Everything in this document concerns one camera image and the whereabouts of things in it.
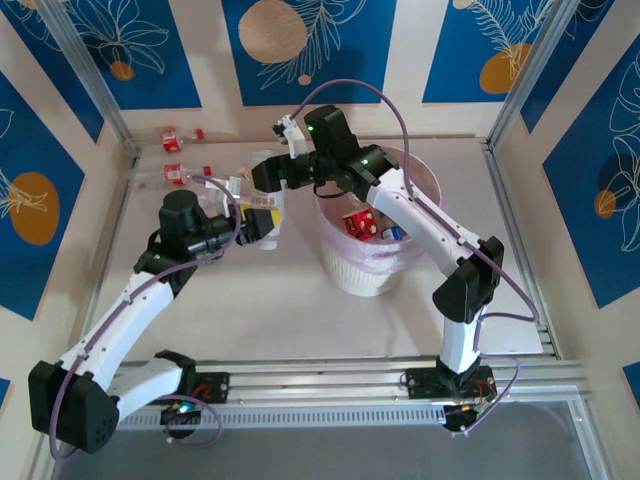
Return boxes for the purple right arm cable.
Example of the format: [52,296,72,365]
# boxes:
[292,79,541,437]

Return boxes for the aluminium side rail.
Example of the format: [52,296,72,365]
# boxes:
[481,137,564,361]

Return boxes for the white round bin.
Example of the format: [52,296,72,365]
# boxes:
[313,144,444,300]

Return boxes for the aluminium frame post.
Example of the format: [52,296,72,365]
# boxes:
[35,0,141,156]
[487,0,571,151]

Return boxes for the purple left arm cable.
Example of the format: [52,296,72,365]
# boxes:
[49,172,241,461]

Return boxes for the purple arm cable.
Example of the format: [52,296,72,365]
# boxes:
[292,79,541,437]
[49,172,241,461]

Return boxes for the red Qoo label bottle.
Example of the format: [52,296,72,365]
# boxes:
[341,208,377,242]

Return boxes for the black base electronics board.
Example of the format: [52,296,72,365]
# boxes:
[399,367,501,437]
[158,372,232,427]

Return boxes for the large clear bottle white label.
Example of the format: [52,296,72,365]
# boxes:
[227,148,290,252]

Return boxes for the aluminium front rail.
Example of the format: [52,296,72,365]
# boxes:
[49,353,589,416]

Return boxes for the white bin with plastic liner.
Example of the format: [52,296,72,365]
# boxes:
[313,144,444,274]

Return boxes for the clear cola bottle red cap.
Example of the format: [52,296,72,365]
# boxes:
[132,162,214,190]
[130,127,207,154]

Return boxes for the grey slotted cable duct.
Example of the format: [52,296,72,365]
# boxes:
[117,398,449,429]

